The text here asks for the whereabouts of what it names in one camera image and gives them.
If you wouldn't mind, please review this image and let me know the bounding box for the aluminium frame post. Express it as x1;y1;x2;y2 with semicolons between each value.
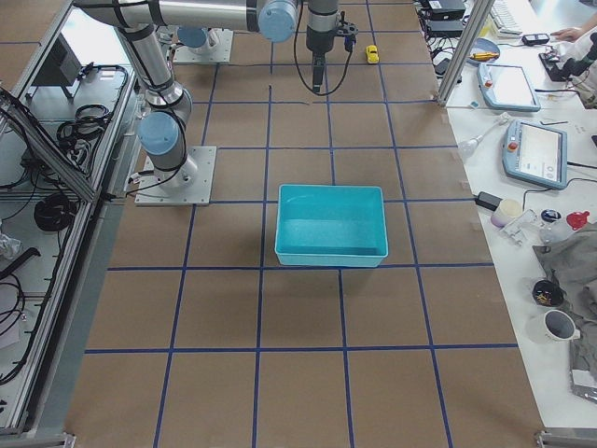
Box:
437;0;494;106

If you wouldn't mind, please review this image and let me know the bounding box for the yellow toy beetle car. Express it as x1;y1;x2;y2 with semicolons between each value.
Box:
365;45;380;64

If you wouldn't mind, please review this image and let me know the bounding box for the white grey mug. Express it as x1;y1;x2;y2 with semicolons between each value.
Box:
526;309;580;343

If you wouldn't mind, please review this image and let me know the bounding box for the blue plate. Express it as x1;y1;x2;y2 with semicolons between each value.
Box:
467;37;500;65

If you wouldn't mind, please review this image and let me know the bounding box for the grey cloth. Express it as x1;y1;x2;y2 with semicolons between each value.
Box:
533;223;596;380

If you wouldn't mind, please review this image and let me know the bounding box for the small black bowl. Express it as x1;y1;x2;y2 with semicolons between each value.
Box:
532;279;564;307

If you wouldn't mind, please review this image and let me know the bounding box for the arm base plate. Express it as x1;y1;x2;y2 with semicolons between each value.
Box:
174;27;233;64
134;146;217;206

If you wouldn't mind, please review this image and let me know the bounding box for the near teach pendant tablet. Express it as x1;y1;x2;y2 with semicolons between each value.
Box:
502;119;568;190

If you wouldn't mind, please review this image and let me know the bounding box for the white purple cup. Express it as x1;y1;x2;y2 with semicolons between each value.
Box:
491;199;522;228

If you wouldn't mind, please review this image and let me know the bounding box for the person's hand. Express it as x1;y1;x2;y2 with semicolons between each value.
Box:
550;27;584;42

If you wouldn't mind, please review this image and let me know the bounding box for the far teach pendant tablet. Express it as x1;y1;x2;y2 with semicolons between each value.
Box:
477;63;541;112

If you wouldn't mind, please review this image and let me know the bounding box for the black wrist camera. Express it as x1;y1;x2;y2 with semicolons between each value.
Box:
336;11;358;53

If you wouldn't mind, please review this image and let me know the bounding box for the black power adapter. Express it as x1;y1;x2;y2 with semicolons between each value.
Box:
474;191;503;212

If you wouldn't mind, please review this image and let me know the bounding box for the turquoise plastic bin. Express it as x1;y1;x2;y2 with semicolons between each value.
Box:
274;184;389;268

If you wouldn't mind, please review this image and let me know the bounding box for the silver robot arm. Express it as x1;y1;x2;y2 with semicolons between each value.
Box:
176;26;221;54
74;1;358;110

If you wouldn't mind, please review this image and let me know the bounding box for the teach pendant tablet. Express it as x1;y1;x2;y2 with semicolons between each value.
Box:
477;63;541;112
502;119;568;190

